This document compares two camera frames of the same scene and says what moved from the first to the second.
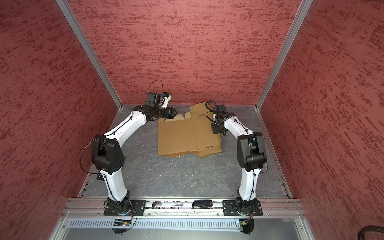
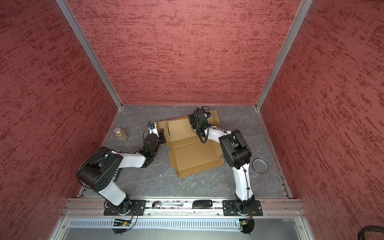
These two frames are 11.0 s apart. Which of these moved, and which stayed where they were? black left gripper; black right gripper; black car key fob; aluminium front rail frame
Moved: black right gripper; black left gripper
Stayed: aluminium front rail frame; black car key fob
